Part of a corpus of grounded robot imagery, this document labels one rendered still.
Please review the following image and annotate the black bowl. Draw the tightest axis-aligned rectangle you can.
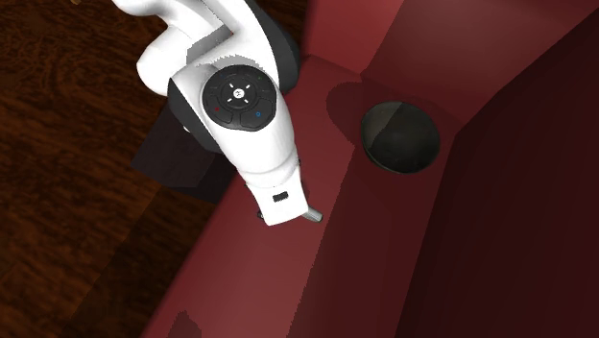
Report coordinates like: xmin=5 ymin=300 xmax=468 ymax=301
xmin=359 ymin=100 xmax=442 ymax=176

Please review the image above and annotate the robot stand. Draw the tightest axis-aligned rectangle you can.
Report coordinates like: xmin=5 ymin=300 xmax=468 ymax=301
xmin=130 ymin=101 xmax=238 ymax=205

